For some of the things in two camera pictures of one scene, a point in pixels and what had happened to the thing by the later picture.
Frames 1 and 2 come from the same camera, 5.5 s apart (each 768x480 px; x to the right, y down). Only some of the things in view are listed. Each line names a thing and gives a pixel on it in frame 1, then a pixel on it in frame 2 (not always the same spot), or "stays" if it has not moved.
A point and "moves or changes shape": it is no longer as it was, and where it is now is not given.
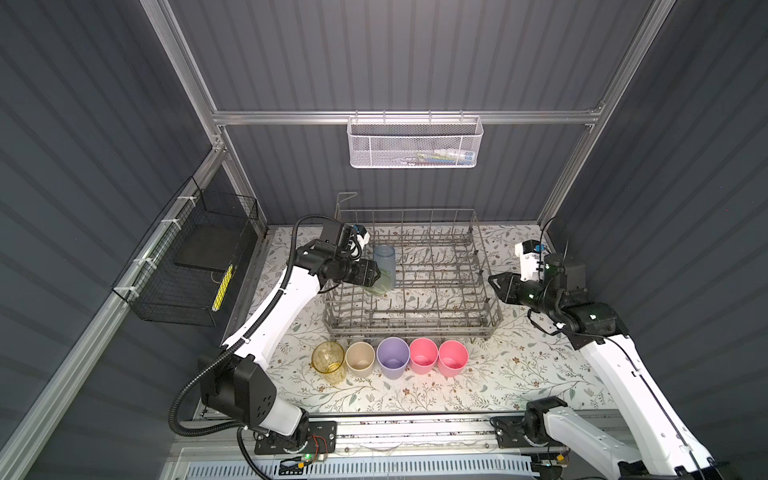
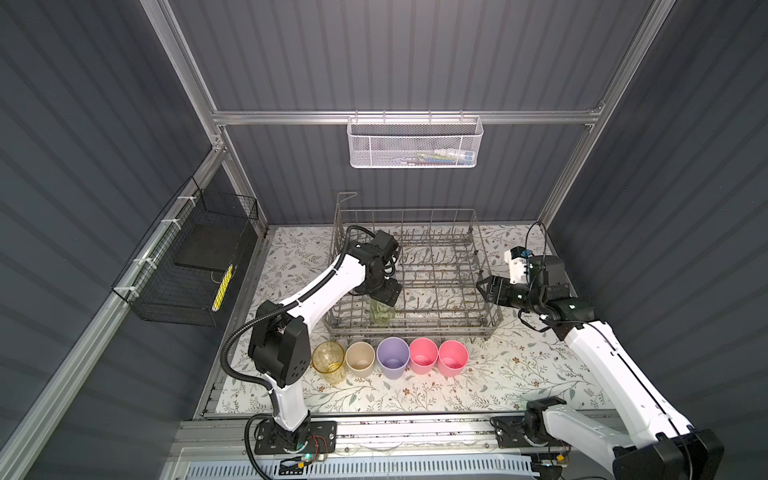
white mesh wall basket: [415, 142] stays
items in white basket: [440, 157] stays
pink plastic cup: [453, 357] stays
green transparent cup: [382, 285] moves or changes shape
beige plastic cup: [360, 358] stays
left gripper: [365, 272] → [390, 294]
